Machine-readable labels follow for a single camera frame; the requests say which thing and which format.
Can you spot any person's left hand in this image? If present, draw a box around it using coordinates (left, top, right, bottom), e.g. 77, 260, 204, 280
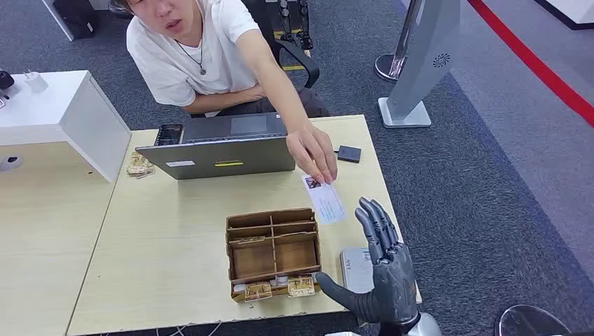
286, 124, 339, 186

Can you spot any person's right hand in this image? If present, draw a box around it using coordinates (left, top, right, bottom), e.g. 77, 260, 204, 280
246, 83, 268, 102

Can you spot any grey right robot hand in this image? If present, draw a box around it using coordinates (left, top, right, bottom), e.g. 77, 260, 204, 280
315, 197, 421, 326

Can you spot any pale printed ID card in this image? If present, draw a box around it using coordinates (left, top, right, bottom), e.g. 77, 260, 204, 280
301, 174, 348, 226

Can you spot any white card reader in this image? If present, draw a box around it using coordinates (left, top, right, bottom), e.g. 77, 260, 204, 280
340, 246, 377, 295

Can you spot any person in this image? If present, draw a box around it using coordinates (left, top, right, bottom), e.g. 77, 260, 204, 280
111, 0, 339, 186

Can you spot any wooden compartment card box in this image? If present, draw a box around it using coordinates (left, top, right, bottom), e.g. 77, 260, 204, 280
225, 207, 323, 304

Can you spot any stack of gold key cards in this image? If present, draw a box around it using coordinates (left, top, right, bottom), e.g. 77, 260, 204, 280
126, 152, 156, 179

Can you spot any small black hub box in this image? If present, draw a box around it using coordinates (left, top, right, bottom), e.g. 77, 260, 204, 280
337, 145, 362, 164

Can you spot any black office chair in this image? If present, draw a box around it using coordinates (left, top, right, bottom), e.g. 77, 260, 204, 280
241, 0, 321, 89

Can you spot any grey laptop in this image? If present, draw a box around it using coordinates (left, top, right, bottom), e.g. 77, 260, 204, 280
135, 112, 296, 181

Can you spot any black background robot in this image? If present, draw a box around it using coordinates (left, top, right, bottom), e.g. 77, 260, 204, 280
264, 0, 314, 52

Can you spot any black smartphone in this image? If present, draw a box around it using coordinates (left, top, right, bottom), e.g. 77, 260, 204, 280
153, 123, 185, 147

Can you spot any grey kiosk stand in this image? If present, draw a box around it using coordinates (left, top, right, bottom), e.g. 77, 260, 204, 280
378, 0, 461, 130

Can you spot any round dark chrome base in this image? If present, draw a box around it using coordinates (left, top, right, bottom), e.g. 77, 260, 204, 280
494, 304, 572, 336

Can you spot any black round stool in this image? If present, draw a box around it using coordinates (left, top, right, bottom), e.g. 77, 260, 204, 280
108, 0, 135, 20

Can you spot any black bag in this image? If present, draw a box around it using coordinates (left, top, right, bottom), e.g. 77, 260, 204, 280
52, 0, 99, 41

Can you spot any white desk riser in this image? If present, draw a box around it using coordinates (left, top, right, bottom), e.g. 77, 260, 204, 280
0, 70, 132, 183

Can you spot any white charger plug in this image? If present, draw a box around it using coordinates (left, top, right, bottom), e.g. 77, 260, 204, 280
23, 69, 50, 92

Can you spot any white round desk grommet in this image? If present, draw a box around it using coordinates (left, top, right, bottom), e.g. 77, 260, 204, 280
0, 155, 23, 174

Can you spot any white cabinet base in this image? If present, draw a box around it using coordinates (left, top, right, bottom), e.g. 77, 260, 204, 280
533, 0, 594, 29

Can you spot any chrome stanchion post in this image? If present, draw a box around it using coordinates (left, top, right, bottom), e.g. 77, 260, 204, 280
375, 0, 425, 83

